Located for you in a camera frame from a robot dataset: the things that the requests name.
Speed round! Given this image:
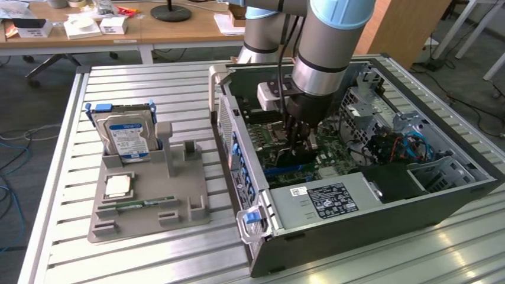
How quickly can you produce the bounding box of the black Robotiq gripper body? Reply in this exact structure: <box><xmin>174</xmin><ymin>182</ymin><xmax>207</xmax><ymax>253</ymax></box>
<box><xmin>285</xmin><ymin>93</ymin><xmax>331</xmax><ymax>124</ymax></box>

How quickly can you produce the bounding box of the CPU socket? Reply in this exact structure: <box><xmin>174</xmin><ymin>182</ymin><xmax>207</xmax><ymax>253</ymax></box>
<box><xmin>268</xmin><ymin>121</ymin><xmax>293</xmax><ymax>143</ymax></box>

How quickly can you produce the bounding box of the white table frame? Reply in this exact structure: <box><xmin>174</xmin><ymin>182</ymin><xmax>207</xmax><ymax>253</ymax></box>
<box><xmin>429</xmin><ymin>0</ymin><xmax>505</xmax><ymax>82</ymax></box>

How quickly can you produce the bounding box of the blue expansion slot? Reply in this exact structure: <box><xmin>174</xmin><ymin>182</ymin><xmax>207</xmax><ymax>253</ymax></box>
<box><xmin>263</xmin><ymin>165</ymin><xmax>307</xmax><ymax>176</ymax></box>

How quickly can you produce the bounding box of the silver CPU chip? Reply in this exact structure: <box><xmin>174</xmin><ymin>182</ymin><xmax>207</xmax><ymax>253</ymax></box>
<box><xmin>103</xmin><ymin>175</ymin><xmax>134</xmax><ymax>198</ymax></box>

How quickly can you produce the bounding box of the silver perforated disk bay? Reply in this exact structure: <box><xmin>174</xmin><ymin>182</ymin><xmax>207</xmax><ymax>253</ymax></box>
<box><xmin>335</xmin><ymin>85</ymin><xmax>400</xmax><ymax>143</ymax></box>

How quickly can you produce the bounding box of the black chair base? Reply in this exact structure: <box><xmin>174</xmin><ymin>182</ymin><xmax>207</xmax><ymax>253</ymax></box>
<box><xmin>23</xmin><ymin>53</ymin><xmax>119</xmax><ymax>87</ymax></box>

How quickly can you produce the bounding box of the white box black top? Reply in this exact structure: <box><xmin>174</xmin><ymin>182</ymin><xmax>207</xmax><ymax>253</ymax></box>
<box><xmin>11</xmin><ymin>18</ymin><xmax>55</xmax><ymax>38</ymax></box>

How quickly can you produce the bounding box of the silver slotted disk bay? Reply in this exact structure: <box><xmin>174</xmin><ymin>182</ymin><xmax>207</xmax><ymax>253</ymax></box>
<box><xmin>405</xmin><ymin>156</ymin><xmax>477</xmax><ymax>193</ymax></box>

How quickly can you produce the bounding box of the grey power supply unit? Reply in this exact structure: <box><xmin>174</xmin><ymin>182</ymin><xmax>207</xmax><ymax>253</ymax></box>
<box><xmin>268</xmin><ymin>172</ymin><xmax>384</xmax><ymax>230</ymax></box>

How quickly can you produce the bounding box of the white floor cable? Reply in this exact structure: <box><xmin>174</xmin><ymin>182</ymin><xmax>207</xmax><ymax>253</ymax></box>
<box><xmin>0</xmin><ymin>122</ymin><xmax>60</xmax><ymax>142</ymax></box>

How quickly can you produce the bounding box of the low-profile Nvidia graphics card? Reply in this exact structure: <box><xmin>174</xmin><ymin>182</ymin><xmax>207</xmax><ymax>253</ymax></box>
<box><xmin>271</xmin><ymin>144</ymin><xmax>316</xmax><ymax>168</ymax></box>

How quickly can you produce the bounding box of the dark camera cable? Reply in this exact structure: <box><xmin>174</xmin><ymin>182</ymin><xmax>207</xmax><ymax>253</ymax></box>
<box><xmin>276</xmin><ymin>14</ymin><xmax>305</xmax><ymax>116</ymax></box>

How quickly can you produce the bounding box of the black wire bundle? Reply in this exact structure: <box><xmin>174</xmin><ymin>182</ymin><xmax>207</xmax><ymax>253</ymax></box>
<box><xmin>367</xmin><ymin>133</ymin><xmax>396</xmax><ymax>165</ymax></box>

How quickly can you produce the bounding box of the brown cardboard box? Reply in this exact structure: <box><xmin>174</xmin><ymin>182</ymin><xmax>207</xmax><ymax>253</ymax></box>
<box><xmin>228</xmin><ymin>2</ymin><xmax>249</xmax><ymax>28</ymax></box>

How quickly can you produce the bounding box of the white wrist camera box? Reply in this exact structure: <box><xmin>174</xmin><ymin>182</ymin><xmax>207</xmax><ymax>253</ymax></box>
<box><xmin>256</xmin><ymin>82</ymin><xmax>288</xmax><ymax>111</ymax></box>

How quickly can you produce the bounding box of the green Dell motherboard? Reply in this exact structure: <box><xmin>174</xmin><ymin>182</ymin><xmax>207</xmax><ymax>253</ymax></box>
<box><xmin>236</xmin><ymin>97</ymin><xmax>368</xmax><ymax>190</ymax></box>

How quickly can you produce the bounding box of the white paper stack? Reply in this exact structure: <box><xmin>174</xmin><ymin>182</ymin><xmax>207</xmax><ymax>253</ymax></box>
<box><xmin>213</xmin><ymin>13</ymin><xmax>247</xmax><ymax>36</ymax></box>

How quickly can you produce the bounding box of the black open PC case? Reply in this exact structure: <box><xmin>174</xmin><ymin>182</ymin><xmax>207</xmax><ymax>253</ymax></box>
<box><xmin>208</xmin><ymin>53</ymin><xmax>505</xmax><ymax>279</ymax></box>

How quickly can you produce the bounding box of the hard disk in blue caddy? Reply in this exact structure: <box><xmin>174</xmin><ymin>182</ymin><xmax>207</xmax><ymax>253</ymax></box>
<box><xmin>84</xmin><ymin>99</ymin><xmax>164</xmax><ymax>164</ymax></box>

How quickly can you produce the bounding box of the grey plastic parts rack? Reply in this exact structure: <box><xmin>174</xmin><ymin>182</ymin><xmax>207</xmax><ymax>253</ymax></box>
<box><xmin>87</xmin><ymin>121</ymin><xmax>212</xmax><ymax>245</ymax></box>

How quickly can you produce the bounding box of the blue floor cable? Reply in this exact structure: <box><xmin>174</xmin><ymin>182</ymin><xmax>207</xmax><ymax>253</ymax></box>
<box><xmin>0</xmin><ymin>141</ymin><xmax>32</xmax><ymax>254</ymax></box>

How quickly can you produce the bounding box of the black round lamp base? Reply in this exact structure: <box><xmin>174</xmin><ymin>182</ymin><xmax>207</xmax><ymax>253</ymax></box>
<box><xmin>151</xmin><ymin>0</ymin><xmax>194</xmax><ymax>23</ymax></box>

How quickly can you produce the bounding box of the clear plastic document bag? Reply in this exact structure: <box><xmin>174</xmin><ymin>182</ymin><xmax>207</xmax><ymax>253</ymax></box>
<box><xmin>0</xmin><ymin>5</ymin><xmax>31</xmax><ymax>20</ymax></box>

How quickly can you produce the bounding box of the red wire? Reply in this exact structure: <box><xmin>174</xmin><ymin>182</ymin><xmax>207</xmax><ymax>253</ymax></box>
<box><xmin>388</xmin><ymin>134</ymin><xmax>408</xmax><ymax>163</ymax></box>

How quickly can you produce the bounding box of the white box round dish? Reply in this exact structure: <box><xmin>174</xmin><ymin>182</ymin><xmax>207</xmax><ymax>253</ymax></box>
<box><xmin>63</xmin><ymin>16</ymin><xmax>104</xmax><ymax>41</ymax></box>

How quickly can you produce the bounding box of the small white labelled box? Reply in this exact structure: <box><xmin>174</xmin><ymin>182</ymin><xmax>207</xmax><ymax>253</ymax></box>
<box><xmin>98</xmin><ymin>17</ymin><xmax>130</xmax><ymax>36</ymax></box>

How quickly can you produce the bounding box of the blue SATA wire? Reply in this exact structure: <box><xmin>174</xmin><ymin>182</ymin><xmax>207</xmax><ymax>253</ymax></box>
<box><xmin>404</xmin><ymin>130</ymin><xmax>435</xmax><ymax>163</ymax></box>

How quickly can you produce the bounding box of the green loose RAM stick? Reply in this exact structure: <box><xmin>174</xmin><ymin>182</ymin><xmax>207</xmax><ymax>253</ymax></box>
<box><xmin>98</xmin><ymin>195</ymin><xmax>175</xmax><ymax>211</ymax></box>

